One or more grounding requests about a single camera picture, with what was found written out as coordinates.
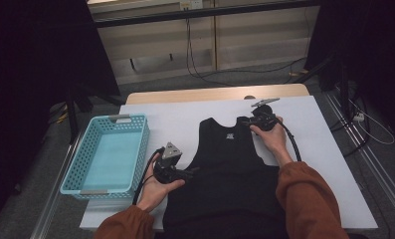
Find black hanging cable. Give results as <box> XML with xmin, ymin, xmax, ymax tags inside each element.
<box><xmin>184</xmin><ymin>18</ymin><xmax>308</xmax><ymax>88</ymax></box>

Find white wall socket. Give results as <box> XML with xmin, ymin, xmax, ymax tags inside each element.
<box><xmin>179</xmin><ymin>0</ymin><xmax>204</xmax><ymax>11</ymax></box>

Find white table cover board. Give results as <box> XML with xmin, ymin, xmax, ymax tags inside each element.
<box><xmin>79</xmin><ymin>95</ymin><xmax>379</xmax><ymax>232</ymax></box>

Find black stand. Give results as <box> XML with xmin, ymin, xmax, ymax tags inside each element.
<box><xmin>289</xmin><ymin>54</ymin><xmax>352</xmax><ymax>118</ymax></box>
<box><xmin>64</xmin><ymin>84</ymin><xmax>126</xmax><ymax>145</ymax></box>

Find black floor cables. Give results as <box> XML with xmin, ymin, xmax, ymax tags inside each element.
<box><xmin>328</xmin><ymin>96</ymin><xmax>372</xmax><ymax>157</ymax></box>

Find hand-held gripper black cable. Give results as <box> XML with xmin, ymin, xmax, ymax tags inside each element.
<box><xmin>131</xmin><ymin>147</ymin><xmax>166</xmax><ymax>206</ymax></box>
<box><xmin>276</xmin><ymin>118</ymin><xmax>302</xmax><ymax>163</ymax></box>

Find left hand-held gripper black cable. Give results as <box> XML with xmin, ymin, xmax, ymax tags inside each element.
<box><xmin>131</xmin><ymin>147</ymin><xmax>166</xmax><ymax>206</ymax></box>

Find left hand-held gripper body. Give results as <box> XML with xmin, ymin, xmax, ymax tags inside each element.
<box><xmin>153</xmin><ymin>141</ymin><xmax>187</xmax><ymax>184</ymax></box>

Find beige cabinet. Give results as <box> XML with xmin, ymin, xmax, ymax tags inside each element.
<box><xmin>87</xmin><ymin>0</ymin><xmax>320</xmax><ymax>86</ymax></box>

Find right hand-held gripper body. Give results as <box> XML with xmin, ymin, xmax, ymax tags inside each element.
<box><xmin>250</xmin><ymin>97</ymin><xmax>281</xmax><ymax>131</ymax></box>

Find black sleeveless vest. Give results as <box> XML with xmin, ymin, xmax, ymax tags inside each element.
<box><xmin>161</xmin><ymin>116</ymin><xmax>289</xmax><ymax>239</ymax></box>

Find black metal bar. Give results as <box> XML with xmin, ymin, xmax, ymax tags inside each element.
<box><xmin>94</xmin><ymin>0</ymin><xmax>320</xmax><ymax>29</ymax></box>

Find person's left hand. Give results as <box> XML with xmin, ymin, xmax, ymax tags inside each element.
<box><xmin>136</xmin><ymin>152</ymin><xmax>187</xmax><ymax>213</ymax></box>

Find black curtain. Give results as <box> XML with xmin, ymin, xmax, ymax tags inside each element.
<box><xmin>305</xmin><ymin>0</ymin><xmax>395</xmax><ymax>140</ymax></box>
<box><xmin>0</xmin><ymin>0</ymin><xmax>121</xmax><ymax>230</ymax></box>

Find right hand-held gripper black cable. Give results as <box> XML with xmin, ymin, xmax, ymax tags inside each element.
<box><xmin>276</xmin><ymin>118</ymin><xmax>302</xmax><ymax>163</ymax></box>

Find person's right hand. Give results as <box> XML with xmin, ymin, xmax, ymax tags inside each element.
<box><xmin>250</xmin><ymin>116</ymin><xmax>294</xmax><ymax>167</ymax></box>

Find light blue plastic basket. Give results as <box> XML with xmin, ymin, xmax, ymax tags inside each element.
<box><xmin>59</xmin><ymin>114</ymin><xmax>151</xmax><ymax>201</ymax></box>

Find white cable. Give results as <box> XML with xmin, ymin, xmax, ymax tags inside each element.
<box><xmin>347</xmin><ymin>98</ymin><xmax>395</xmax><ymax>146</ymax></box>

